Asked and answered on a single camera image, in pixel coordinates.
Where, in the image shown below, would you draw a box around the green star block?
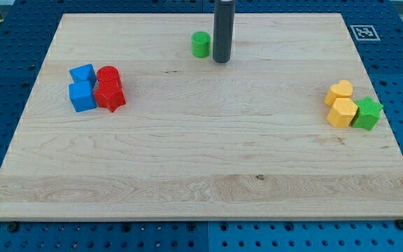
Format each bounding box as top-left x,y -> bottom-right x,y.
352,97 -> 383,131

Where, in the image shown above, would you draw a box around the yellow heart block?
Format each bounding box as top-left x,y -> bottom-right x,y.
324,79 -> 353,106

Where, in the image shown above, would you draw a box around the red star block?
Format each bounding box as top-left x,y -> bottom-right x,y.
93,80 -> 126,112

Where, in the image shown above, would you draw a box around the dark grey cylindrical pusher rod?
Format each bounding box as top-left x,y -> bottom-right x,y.
213,0 -> 236,63

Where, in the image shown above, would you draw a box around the white fiducial marker tag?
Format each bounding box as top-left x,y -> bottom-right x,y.
351,24 -> 380,41

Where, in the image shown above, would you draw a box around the red cylinder block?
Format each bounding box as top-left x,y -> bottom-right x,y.
96,66 -> 122,88

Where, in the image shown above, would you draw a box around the blue triangle block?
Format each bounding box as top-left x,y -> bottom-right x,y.
69,64 -> 97,88

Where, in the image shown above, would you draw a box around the green cylinder block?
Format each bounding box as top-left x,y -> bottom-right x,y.
191,31 -> 211,58

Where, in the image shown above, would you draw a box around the blue cube block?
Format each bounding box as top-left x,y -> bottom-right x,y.
69,80 -> 97,112

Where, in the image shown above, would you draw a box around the yellow hexagon block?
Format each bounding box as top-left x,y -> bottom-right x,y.
326,98 -> 358,128

